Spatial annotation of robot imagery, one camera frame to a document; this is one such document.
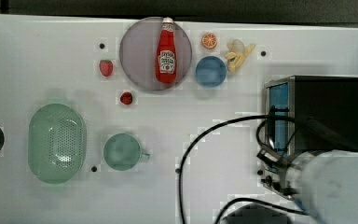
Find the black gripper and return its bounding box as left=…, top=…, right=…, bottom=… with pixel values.
left=256, top=146, right=296, bottom=200

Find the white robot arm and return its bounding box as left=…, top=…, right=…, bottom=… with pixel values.
left=257, top=147, right=358, bottom=224

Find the blue bowl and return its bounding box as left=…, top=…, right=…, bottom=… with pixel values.
left=195, top=56, right=227, bottom=88

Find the peeled yellow banana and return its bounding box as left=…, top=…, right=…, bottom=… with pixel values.
left=225, top=39, right=256, bottom=73

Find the orange half slice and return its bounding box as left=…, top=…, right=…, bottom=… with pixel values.
left=201, top=33, right=217, bottom=49

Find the green mug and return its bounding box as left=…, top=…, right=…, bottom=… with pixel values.
left=103, top=133, right=150, bottom=171

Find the red ketchup bottle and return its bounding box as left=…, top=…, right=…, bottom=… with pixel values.
left=155, top=18, right=177, bottom=84

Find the small red strawberry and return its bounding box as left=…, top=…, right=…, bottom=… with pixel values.
left=120, top=91, right=133, bottom=105

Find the grey round plate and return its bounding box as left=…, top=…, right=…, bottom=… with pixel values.
left=119, top=17, right=192, bottom=91

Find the pink strawberry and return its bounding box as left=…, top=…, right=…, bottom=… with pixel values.
left=99, top=60, right=114, bottom=77

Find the green perforated colander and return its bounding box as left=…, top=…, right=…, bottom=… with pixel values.
left=28, top=104, right=87, bottom=184

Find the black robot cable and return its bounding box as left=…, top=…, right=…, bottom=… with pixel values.
left=178, top=105, right=309, bottom=224

